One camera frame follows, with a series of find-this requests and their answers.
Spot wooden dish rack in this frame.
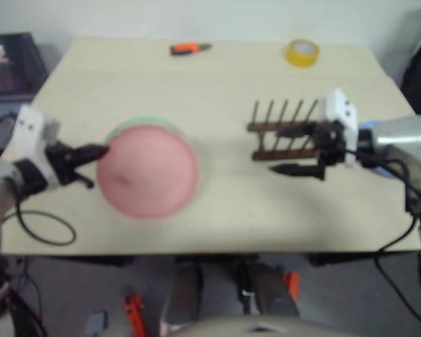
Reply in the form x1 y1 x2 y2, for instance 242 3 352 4
246 99 324 162

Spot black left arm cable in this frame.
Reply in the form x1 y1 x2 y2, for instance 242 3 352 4
1 194 77 246

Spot black storage crate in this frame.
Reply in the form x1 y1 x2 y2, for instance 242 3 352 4
0 32 51 103

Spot black table frame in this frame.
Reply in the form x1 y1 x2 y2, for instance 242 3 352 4
47 251 378 267

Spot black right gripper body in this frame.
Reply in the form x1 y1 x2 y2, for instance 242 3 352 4
312 120 348 182

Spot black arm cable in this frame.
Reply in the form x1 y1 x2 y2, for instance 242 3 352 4
343 148 421 329
1 194 77 246

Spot orange clamp tool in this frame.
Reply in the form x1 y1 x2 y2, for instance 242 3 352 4
122 293 149 337

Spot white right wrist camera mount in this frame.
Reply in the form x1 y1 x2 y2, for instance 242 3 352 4
321 88 359 166

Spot orange block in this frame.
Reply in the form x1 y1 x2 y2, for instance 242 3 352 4
282 271 301 303

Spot small grey box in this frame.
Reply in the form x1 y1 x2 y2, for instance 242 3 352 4
85 310 109 335

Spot green plate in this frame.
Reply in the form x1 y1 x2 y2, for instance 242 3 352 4
102 115 184 148

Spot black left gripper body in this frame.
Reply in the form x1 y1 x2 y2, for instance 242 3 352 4
44 139 84 187

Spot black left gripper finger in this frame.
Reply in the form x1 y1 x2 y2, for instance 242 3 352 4
75 143 111 166
72 169 95 190

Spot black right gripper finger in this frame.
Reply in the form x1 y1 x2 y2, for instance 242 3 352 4
269 161 326 181
274 122 320 139

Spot yellow tape roll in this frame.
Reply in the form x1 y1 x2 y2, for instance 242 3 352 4
284 39 321 68

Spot orange and black tool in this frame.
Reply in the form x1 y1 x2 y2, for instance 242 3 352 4
169 41 213 57

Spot grey robot legs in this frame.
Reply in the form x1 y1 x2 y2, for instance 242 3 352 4
163 259 301 322

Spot pink plate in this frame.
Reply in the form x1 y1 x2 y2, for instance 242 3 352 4
95 125 201 220

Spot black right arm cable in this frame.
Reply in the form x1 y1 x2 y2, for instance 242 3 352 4
343 148 421 329

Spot silver rounded robot torso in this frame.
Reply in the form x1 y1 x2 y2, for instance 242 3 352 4
160 313 342 337

